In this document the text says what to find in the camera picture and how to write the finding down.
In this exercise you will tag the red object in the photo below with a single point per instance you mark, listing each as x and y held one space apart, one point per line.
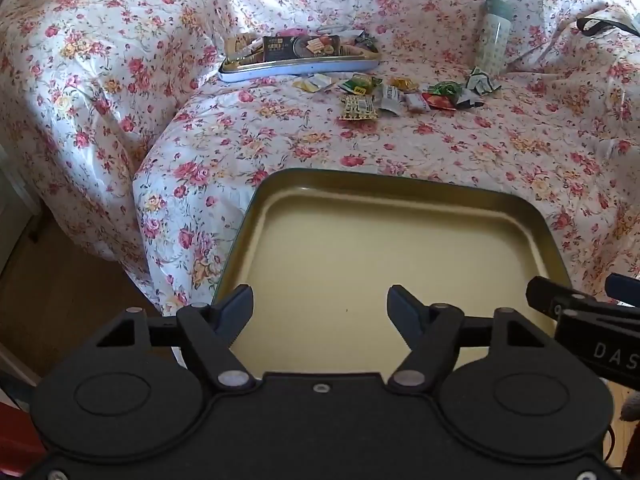
15 435

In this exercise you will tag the gold foil candy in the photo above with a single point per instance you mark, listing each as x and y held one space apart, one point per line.
404 85

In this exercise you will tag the grey snack packet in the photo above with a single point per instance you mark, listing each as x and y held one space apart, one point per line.
391 100

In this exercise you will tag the gold patterned snack packet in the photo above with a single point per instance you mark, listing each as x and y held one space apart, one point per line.
357 109

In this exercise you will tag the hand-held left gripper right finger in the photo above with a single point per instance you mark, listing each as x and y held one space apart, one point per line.
403 306

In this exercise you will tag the floral blanket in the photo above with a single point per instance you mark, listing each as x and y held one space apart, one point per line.
200 135

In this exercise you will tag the white snack packet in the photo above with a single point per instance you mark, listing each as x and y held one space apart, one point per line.
416 103

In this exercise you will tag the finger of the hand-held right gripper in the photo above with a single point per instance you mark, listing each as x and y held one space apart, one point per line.
550 297
625 289

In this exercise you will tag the pale green patterned bottle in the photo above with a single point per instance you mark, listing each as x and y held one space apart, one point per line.
492 40

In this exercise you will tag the green foil candy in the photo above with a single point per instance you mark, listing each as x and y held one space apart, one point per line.
365 40
446 89

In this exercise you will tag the tin lid with yellow inside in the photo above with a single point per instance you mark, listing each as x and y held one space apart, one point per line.
350 240

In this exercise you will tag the green snack packet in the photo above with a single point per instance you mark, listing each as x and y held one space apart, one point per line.
361 85

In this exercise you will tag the white green wrapper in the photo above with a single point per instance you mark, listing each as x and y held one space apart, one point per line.
482 81

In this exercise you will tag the small yellow packet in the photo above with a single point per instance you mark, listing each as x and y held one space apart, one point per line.
321 81
302 85

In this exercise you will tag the brown kraft snack packet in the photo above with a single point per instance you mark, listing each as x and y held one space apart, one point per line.
241 47

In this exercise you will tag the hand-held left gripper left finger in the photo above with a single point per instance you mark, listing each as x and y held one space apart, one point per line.
235 306

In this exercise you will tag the black cracker packet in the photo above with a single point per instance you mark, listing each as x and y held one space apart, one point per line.
300 48

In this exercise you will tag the red snack packet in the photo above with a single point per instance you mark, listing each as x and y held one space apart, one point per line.
440 101

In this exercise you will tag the blue oval tin box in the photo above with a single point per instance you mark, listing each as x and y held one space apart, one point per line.
300 68

